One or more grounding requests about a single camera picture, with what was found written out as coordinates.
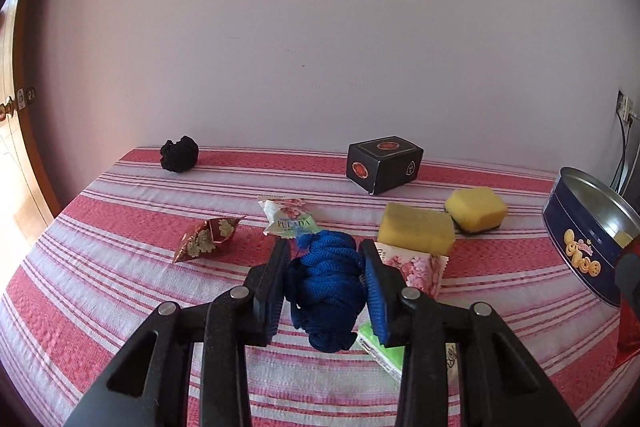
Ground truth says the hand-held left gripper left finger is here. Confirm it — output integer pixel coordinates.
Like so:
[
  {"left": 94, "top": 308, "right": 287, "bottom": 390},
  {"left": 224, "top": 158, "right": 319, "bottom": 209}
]
[{"left": 62, "top": 238, "right": 292, "bottom": 427}]

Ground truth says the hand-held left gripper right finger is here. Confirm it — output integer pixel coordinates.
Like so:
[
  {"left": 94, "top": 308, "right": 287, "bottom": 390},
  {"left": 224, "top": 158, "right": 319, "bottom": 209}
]
[{"left": 359, "top": 238, "right": 581, "bottom": 427}]

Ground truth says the pink floral snack packet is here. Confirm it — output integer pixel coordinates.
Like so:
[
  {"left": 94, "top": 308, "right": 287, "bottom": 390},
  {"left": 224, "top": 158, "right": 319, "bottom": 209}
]
[{"left": 375, "top": 242, "right": 446, "bottom": 300}]

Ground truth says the blue knitted cloth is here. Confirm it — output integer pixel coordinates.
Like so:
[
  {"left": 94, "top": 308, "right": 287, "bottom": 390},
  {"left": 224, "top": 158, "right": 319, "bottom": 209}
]
[{"left": 286, "top": 230, "right": 368, "bottom": 353}]

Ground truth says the blue round cookie tin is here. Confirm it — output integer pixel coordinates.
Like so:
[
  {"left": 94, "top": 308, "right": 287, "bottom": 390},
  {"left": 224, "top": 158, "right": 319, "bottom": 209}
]
[{"left": 541, "top": 167, "right": 640, "bottom": 309}]

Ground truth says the green and white packet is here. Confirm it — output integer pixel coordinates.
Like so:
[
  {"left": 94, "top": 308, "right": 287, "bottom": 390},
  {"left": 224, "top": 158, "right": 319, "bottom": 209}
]
[{"left": 357, "top": 319, "right": 463, "bottom": 383}]

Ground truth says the green floral snack packet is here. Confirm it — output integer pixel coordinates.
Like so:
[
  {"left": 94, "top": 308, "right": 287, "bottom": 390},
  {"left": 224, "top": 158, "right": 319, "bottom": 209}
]
[{"left": 257, "top": 196, "right": 319, "bottom": 239}]

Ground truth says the large yellow sponge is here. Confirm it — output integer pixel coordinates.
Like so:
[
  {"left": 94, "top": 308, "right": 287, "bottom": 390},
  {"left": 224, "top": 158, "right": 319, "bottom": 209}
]
[{"left": 377, "top": 202, "right": 457, "bottom": 258}]

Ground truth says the red and gold floral packet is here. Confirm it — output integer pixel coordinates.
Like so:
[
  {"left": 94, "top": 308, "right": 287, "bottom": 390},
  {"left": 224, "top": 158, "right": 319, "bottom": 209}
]
[{"left": 172, "top": 215, "right": 248, "bottom": 264}]

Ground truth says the black cardboard box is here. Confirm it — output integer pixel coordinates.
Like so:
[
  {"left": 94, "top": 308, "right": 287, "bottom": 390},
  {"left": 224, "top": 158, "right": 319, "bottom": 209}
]
[{"left": 346, "top": 137, "right": 424, "bottom": 196}]

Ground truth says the small yellow sponge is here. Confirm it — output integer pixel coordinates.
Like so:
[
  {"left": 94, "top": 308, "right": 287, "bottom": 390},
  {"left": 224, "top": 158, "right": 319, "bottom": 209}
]
[{"left": 444, "top": 187, "right": 508, "bottom": 236}]

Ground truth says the red and white striped tablecloth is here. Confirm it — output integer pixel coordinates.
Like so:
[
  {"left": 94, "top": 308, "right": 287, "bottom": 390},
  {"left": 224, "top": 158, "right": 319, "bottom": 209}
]
[{"left": 0, "top": 146, "right": 632, "bottom": 427}]

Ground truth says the black crumpled cloth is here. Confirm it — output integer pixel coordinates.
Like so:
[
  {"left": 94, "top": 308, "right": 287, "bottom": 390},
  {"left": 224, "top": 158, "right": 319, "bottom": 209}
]
[{"left": 160, "top": 135, "right": 199, "bottom": 172}]

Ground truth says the wooden door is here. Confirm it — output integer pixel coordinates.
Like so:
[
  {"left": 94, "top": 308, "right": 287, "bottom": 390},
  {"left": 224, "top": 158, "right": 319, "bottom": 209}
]
[{"left": 0, "top": 0, "right": 65, "bottom": 230}]

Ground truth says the grey cable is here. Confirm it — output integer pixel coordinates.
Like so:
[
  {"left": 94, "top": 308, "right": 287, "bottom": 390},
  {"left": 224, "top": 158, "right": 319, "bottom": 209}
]
[{"left": 610, "top": 112, "right": 640, "bottom": 196}]

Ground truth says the white wall socket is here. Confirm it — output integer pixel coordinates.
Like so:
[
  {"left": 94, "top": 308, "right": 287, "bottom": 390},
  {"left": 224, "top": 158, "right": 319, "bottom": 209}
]
[{"left": 616, "top": 89, "right": 639, "bottom": 121}]

